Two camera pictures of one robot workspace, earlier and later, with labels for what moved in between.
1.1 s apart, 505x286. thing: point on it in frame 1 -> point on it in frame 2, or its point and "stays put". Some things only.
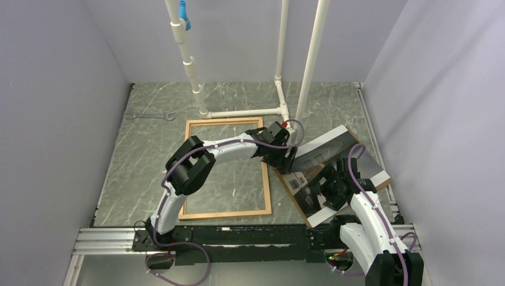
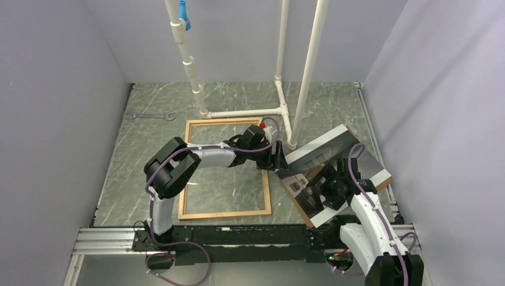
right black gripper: (333, 202) stays put
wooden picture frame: (268, 212) stays put
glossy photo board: (309, 161) stays put
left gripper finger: (288, 158) -> (280, 161)
